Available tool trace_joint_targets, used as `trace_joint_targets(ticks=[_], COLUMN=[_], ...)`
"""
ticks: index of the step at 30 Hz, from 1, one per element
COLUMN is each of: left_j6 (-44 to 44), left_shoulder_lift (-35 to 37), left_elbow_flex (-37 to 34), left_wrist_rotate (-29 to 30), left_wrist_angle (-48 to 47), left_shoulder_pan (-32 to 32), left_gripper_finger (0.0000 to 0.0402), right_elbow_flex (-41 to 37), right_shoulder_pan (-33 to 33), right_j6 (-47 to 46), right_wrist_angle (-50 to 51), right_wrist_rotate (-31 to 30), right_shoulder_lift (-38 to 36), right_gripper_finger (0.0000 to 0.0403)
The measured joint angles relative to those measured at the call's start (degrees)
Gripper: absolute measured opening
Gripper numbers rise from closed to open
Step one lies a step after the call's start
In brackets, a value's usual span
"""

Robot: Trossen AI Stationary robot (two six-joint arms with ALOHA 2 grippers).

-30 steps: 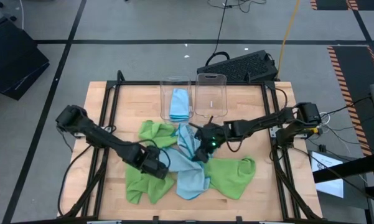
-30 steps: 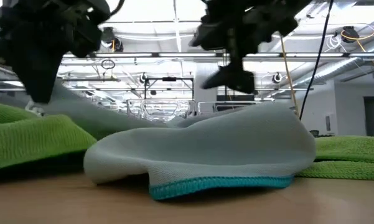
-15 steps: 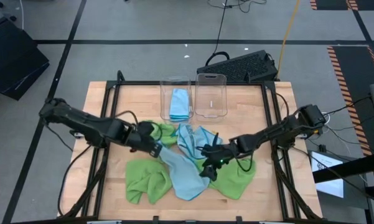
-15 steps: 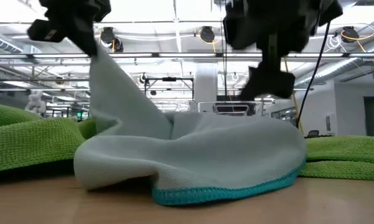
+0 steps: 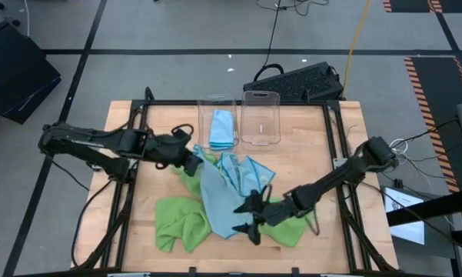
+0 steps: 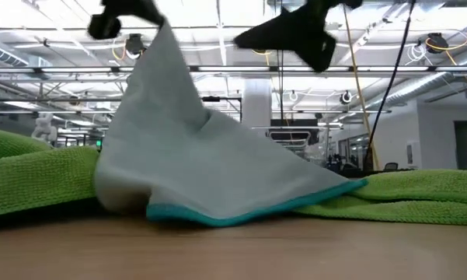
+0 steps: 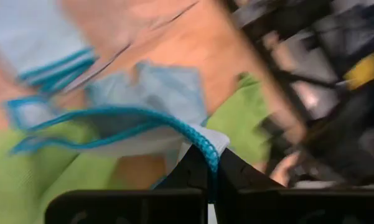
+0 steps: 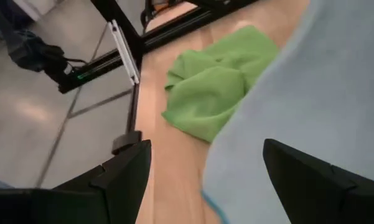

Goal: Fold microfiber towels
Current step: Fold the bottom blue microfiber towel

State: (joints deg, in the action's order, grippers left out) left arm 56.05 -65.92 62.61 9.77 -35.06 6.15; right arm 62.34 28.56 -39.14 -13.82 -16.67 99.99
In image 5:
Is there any black hazard-striped floor mat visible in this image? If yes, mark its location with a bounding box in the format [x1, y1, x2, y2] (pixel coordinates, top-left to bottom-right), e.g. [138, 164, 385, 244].
[402, 56, 462, 194]
[382, 0, 462, 15]

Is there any light blue microfiber towel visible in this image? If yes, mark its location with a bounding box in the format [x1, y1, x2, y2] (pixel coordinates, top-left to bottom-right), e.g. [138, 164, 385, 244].
[216, 152, 277, 198]
[193, 145, 255, 240]
[208, 108, 235, 152]

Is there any white display screen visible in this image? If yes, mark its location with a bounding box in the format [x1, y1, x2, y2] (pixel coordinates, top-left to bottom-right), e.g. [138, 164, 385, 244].
[384, 186, 427, 246]

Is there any clear plastic bin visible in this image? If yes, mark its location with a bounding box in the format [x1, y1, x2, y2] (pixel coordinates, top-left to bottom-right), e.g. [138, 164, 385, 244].
[197, 94, 241, 152]
[240, 90, 281, 152]

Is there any black floor cable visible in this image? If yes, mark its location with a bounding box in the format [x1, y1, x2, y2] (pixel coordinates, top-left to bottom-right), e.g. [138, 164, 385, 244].
[253, 0, 331, 82]

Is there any green microfiber towel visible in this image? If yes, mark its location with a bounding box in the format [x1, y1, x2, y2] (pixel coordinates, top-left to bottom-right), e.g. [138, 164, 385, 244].
[155, 196, 213, 254]
[258, 196, 319, 249]
[171, 152, 219, 202]

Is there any black stand beam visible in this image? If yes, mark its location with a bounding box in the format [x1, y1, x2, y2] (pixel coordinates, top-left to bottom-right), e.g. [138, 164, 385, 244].
[386, 187, 462, 228]

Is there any yellow floor cable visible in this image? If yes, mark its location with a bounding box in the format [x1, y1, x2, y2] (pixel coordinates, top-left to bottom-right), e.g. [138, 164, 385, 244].
[340, 0, 373, 99]

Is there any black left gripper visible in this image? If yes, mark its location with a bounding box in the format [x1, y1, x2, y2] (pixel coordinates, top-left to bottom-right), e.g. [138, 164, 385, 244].
[152, 129, 204, 179]

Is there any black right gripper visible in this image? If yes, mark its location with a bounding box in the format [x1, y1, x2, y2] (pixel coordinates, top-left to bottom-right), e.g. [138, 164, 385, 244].
[231, 189, 294, 247]

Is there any black equipment case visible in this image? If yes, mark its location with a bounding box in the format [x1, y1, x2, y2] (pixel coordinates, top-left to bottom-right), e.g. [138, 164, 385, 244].
[0, 21, 62, 125]

